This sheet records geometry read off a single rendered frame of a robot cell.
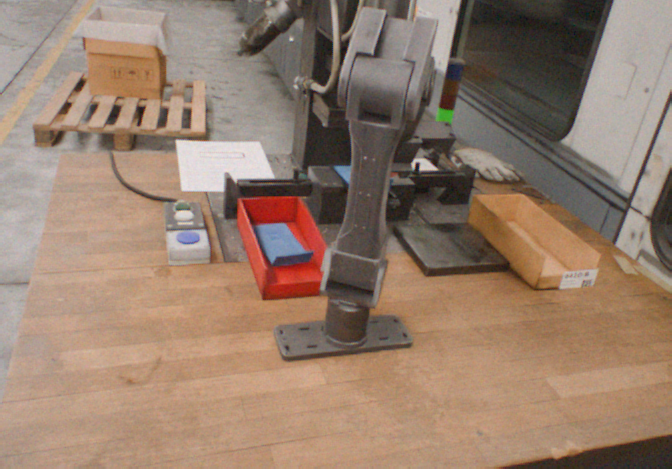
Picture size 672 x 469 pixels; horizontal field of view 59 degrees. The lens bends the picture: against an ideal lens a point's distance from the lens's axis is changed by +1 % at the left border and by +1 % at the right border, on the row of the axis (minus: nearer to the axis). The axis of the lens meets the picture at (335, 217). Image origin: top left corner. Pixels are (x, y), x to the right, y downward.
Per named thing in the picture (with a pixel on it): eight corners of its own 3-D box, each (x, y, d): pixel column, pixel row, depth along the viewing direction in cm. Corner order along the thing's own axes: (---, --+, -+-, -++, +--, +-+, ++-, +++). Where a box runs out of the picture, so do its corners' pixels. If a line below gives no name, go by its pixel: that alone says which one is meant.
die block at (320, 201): (317, 224, 119) (321, 191, 115) (304, 202, 127) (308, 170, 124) (408, 220, 125) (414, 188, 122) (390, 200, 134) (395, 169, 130)
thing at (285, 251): (275, 270, 101) (276, 256, 100) (248, 228, 113) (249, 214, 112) (313, 265, 104) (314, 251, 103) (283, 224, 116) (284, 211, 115)
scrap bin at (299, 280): (262, 301, 94) (264, 269, 91) (236, 225, 115) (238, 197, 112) (334, 295, 98) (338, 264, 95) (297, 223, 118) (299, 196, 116)
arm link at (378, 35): (389, 55, 97) (357, -7, 67) (443, 65, 95) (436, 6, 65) (372, 129, 98) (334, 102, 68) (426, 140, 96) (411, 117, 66)
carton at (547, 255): (532, 294, 107) (545, 257, 103) (465, 227, 128) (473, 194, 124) (591, 289, 111) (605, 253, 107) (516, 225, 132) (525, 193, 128)
